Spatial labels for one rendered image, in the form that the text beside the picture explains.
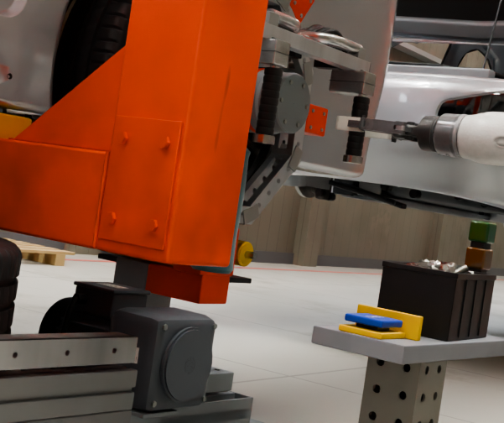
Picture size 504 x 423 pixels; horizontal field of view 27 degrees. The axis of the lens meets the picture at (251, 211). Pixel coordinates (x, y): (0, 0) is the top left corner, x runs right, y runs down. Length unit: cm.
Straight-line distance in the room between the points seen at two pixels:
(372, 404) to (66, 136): 69
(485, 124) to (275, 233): 895
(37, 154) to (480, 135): 87
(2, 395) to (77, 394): 16
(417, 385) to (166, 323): 46
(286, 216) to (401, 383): 940
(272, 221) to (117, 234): 929
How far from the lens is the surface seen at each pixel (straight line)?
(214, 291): 231
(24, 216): 185
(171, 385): 193
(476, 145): 215
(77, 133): 180
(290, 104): 222
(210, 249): 170
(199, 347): 196
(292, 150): 250
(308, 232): 1132
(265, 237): 1088
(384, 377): 182
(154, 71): 168
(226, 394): 256
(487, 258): 203
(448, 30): 596
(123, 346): 171
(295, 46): 215
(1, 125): 204
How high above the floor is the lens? 64
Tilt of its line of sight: 1 degrees down
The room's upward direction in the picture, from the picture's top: 8 degrees clockwise
